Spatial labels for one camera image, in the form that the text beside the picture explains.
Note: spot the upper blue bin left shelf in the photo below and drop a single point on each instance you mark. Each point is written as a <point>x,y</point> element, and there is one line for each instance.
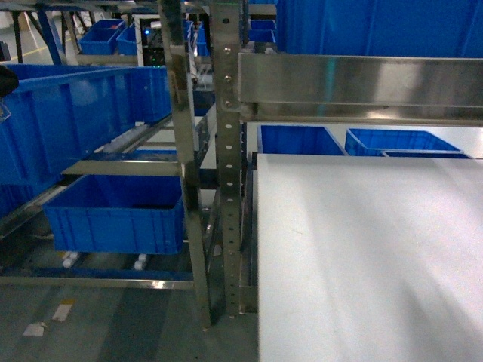
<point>53,116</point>

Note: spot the blue bin shelf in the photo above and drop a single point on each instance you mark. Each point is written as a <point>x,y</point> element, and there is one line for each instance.
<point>53,116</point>
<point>118,214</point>

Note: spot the blue bin below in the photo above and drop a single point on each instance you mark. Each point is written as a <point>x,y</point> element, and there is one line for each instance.
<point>372,142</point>
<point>297,140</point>

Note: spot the perforated steel rack post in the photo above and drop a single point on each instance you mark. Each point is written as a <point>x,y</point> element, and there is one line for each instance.
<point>225,36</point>

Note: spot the large blue crate on shelf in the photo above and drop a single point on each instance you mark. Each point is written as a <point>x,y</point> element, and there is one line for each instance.
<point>442,29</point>

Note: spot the large blue bin below right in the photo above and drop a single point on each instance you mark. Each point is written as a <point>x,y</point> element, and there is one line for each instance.
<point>424,154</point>

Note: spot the blue bin below left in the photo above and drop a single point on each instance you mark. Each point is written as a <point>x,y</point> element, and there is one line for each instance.
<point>297,140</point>

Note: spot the stainless steel shelf beam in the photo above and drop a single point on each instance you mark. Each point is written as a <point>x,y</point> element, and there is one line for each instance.
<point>442,92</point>

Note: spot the lower blue bin left shelf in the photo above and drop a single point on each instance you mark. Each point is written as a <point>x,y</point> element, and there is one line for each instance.
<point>118,214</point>

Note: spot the blue bin below middle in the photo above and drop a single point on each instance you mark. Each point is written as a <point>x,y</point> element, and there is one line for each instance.
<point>372,142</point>

